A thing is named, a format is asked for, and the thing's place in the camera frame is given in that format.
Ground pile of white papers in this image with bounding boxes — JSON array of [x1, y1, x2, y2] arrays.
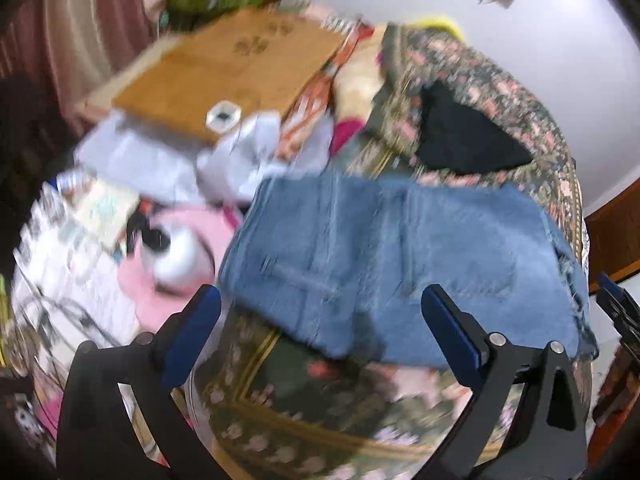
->
[[9, 167, 143, 366]]

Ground striped pink curtain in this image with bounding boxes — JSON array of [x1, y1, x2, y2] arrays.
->
[[0, 0, 171, 138]]

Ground orange striped blanket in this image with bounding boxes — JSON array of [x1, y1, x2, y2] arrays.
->
[[276, 19, 377, 162]]

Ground black cloth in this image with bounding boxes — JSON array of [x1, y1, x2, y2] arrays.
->
[[416, 81, 534, 177]]

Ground dark cloth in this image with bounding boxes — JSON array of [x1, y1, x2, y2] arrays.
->
[[0, 72, 78, 206]]

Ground white plastic bag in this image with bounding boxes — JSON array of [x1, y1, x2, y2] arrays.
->
[[196, 109, 337, 203]]

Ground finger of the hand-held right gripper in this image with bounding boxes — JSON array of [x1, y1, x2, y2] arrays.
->
[[597, 273, 640, 346]]

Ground small square glass dish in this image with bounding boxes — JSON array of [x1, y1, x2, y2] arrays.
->
[[205, 101, 243, 134]]

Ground floral patterned blanket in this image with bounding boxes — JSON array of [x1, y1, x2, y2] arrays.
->
[[192, 22, 596, 480]]

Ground pink cloth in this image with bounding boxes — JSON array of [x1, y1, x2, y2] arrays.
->
[[116, 204, 247, 328]]

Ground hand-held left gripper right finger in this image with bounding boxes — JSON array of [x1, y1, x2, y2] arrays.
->
[[421, 284, 588, 480]]

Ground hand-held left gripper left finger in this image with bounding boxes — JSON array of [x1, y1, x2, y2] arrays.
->
[[56, 284, 236, 480]]

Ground wooden wardrobe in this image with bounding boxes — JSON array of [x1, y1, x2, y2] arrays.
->
[[584, 175, 640, 291]]

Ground wooden lap desk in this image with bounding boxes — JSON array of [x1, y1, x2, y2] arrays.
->
[[111, 6, 350, 145]]

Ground blue denim pants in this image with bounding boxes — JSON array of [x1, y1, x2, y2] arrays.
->
[[219, 174, 600, 367]]

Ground beige board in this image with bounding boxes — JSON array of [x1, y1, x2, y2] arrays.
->
[[74, 34, 188, 128]]

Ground yellow curved bed rail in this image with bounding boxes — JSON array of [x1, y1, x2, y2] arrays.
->
[[414, 14, 467, 43]]

